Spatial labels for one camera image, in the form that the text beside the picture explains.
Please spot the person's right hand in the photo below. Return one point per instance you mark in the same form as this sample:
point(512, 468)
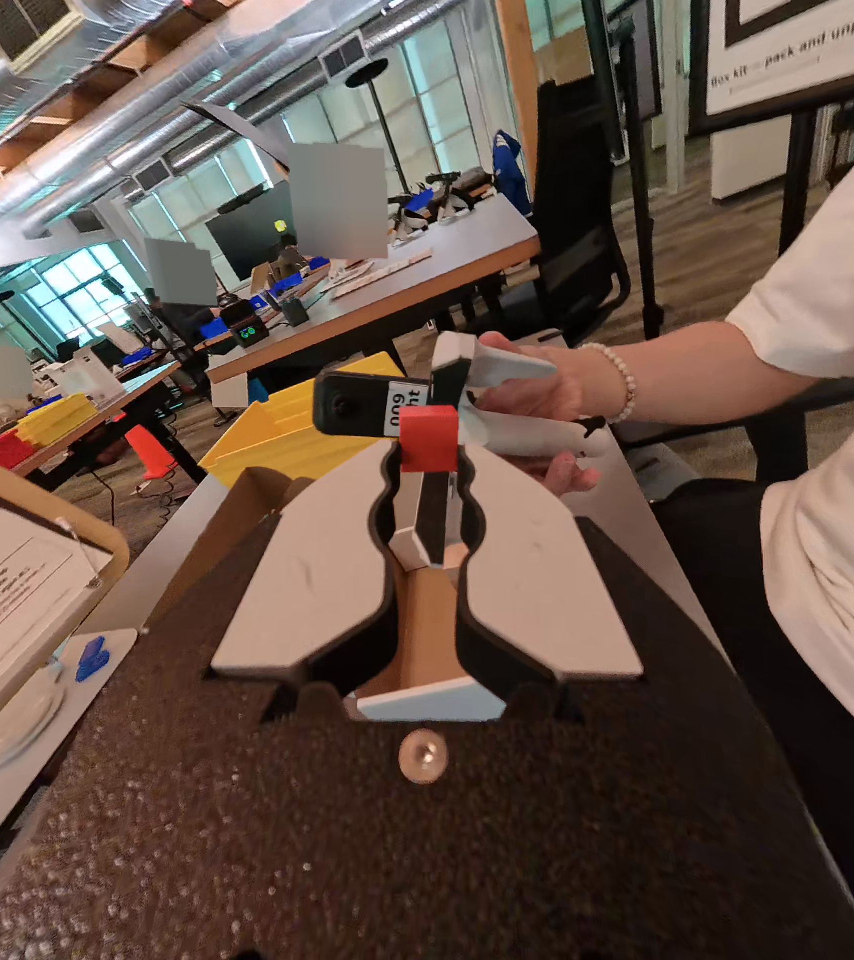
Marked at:
point(547, 397)

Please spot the black device green display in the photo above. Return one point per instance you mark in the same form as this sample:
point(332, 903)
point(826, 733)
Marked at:
point(251, 334)

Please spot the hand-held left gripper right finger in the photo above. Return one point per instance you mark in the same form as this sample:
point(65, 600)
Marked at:
point(547, 600)

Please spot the blue plastic clip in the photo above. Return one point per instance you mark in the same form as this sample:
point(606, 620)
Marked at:
point(89, 670)
point(93, 649)

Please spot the small hobby robot arm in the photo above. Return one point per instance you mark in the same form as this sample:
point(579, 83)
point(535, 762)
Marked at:
point(412, 214)

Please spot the wooden pillar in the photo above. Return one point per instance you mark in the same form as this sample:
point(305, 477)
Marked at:
point(517, 90)

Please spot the wooden slat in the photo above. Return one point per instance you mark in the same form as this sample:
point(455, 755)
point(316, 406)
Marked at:
point(382, 276)

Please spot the white cardboard mailer box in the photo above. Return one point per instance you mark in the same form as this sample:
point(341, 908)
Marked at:
point(427, 622)

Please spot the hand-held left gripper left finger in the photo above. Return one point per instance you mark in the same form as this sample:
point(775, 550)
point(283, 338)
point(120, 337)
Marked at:
point(307, 585)

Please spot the white sign on black stand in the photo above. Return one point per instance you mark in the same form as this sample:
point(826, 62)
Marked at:
point(794, 67)

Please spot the rectangular air vent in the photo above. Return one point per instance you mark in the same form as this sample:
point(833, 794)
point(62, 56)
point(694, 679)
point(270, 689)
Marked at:
point(29, 30)

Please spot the orange traffic cone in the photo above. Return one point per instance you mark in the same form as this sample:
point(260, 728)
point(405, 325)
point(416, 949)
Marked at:
point(149, 450)

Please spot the small blue tray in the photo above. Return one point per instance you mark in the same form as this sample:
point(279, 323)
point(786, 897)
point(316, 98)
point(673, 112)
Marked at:
point(215, 328)

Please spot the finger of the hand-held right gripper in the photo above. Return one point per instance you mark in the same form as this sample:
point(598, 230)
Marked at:
point(455, 555)
point(406, 536)

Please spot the person's right forearm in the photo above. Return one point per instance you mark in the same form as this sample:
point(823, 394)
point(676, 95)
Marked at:
point(697, 367)

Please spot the blue jacket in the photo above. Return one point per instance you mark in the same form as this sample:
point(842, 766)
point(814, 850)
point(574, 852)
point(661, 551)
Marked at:
point(509, 172)

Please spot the person's white t-shirt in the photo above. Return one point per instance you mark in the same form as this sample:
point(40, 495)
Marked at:
point(832, 525)

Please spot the red wooden cube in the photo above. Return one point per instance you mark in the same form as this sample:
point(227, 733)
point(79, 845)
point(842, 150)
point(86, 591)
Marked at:
point(427, 442)

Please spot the black office chair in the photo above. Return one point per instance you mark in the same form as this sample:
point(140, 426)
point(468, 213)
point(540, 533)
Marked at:
point(577, 225)

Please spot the black pen cup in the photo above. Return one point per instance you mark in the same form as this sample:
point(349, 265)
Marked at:
point(296, 311)

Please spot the instruction sheet on clipboard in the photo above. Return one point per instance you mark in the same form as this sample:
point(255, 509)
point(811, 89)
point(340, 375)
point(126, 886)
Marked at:
point(59, 495)

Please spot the grey office desk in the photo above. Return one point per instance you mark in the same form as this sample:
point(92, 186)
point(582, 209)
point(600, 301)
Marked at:
point(434, 255)
point(142, 382)

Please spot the red plastic bin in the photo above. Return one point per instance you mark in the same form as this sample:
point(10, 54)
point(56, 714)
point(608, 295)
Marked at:
point(3, 450)

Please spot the black monitor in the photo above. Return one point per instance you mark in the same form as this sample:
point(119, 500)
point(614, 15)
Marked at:
point(247, 232)

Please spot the stack of yellow bins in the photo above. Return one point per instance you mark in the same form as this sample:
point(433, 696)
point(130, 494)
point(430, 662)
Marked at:
point(59, 416)

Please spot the yellow plastic bin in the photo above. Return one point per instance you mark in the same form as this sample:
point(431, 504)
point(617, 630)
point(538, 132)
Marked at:
point(277, 435)

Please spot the black tripod pole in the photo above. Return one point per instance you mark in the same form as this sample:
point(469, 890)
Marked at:
point(643, 225)

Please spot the black floor lamp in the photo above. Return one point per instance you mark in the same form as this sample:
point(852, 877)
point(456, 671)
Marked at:
point(367, 73)

